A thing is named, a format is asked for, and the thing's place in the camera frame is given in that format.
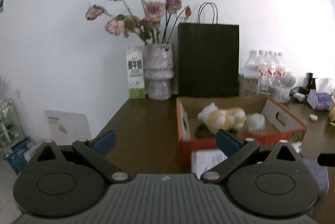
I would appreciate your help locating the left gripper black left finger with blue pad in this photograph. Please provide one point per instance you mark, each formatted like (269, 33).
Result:
(64, 180)

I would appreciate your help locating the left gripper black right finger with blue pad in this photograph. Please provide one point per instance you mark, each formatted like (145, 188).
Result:
(266, 181)

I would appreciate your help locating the white labelled plastic bottle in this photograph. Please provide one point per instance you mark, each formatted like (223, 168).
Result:
(203, 160)

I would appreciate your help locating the tan white plush dog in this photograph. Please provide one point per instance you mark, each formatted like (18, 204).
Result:
(215, 118)

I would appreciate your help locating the purple cloth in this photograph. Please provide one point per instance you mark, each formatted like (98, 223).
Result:
(320, 174)

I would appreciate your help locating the blue white boxes on floor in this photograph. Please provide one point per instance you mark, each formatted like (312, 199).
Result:
(22, 152)

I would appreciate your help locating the orange cardboard box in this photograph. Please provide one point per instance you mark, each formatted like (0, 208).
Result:
(281, 123)

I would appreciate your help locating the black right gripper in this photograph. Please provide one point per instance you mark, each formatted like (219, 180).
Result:
(326, 159)

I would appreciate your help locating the light green fluffy ball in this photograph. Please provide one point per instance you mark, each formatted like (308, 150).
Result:
(255, 122)

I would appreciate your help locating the small white jar lid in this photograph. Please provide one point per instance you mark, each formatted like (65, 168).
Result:
(313, 117)

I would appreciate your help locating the yellow ceramic mug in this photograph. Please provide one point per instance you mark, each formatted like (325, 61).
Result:
(331, 114)

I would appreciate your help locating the purple tissue pack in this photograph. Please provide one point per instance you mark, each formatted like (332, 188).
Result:
(319, 101)

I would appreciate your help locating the speckled grey container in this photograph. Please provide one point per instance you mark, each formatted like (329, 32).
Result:
(248, 86)

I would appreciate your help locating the black pump bottle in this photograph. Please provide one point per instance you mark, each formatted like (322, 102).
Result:
(310, 81)

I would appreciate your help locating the pack of water bottles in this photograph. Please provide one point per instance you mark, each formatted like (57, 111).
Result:
(269, 67)

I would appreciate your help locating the black paper shopping bag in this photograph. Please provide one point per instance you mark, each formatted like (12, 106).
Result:
(208, 56)

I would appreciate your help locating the green white milk carton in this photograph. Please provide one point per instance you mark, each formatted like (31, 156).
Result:
(135, 72)

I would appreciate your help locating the grey textured vase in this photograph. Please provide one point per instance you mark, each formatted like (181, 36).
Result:
(158, 70)

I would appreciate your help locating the dried pink rose bouquet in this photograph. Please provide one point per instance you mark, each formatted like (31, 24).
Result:
(151, 28)

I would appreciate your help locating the white booklet against wall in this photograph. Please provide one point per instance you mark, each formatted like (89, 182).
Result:
(67, 127)

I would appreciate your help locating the white charger with cable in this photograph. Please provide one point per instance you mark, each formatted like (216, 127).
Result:
(298, 93)

